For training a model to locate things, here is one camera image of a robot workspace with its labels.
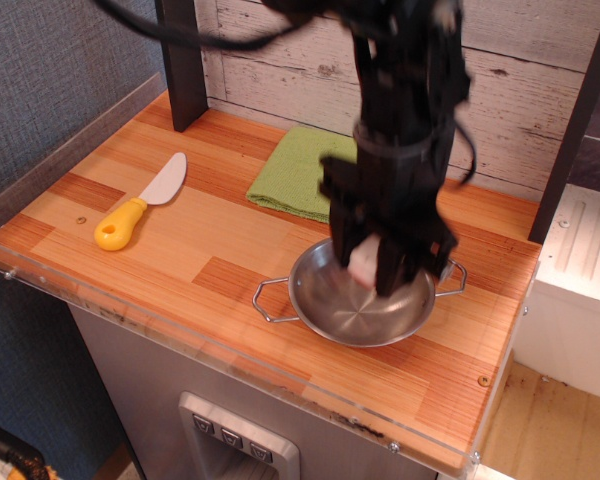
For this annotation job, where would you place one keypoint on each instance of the yellow handled toy knife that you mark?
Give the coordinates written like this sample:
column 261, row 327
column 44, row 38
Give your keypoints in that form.
column 115, row 231

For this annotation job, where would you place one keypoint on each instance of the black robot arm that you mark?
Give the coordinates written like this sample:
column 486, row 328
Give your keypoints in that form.
column 409, row 60

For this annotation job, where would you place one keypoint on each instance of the clear acrylic edge guard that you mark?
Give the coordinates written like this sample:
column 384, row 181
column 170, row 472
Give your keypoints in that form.
column 425, row 397

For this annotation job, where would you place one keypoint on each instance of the green folded cloth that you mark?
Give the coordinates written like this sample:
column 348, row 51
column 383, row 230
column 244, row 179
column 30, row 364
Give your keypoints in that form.
column 289, row 180

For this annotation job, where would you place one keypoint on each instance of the dark upright post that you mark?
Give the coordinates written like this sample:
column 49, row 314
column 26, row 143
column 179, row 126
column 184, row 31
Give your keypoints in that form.
column 581, row 114
column 183, row 66

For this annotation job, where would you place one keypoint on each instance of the grey toy fridge cabinet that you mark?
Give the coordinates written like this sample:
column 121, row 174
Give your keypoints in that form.
column 145, row 380

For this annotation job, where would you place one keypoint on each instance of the steel bowl with wire handles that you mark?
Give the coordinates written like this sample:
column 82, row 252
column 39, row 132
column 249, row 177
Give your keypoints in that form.
column 327, row 300

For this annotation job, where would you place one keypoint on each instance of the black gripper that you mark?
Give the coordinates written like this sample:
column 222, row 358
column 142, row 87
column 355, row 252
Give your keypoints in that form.
column 391, row 191

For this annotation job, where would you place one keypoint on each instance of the white and red toy food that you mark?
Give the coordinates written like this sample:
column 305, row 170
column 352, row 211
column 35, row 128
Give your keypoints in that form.
column 363, row 262

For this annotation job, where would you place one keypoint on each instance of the dark left upright post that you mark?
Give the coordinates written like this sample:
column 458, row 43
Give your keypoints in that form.
column 183, row 66

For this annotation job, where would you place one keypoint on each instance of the dark right upright post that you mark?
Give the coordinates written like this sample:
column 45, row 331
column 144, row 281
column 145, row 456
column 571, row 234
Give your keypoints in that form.
column 581, row 114

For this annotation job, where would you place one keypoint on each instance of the orange and black object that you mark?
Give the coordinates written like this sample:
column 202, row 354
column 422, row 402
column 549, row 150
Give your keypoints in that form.
column 14, row 465

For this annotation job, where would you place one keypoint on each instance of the silver dispenser panel with buttons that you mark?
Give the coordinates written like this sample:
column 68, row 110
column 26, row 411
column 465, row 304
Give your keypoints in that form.
column 235, row 440

